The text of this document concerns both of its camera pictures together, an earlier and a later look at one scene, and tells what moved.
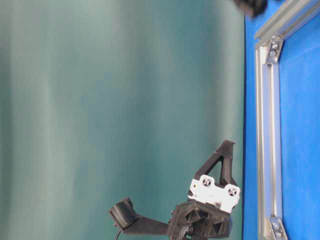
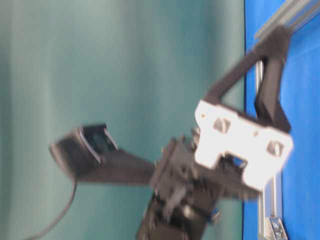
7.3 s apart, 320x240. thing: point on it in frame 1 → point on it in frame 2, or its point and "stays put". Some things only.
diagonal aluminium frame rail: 292,15 stays put
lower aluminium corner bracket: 278,228 stays put
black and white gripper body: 206,214 → 226,154
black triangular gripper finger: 225,152 → 272,49
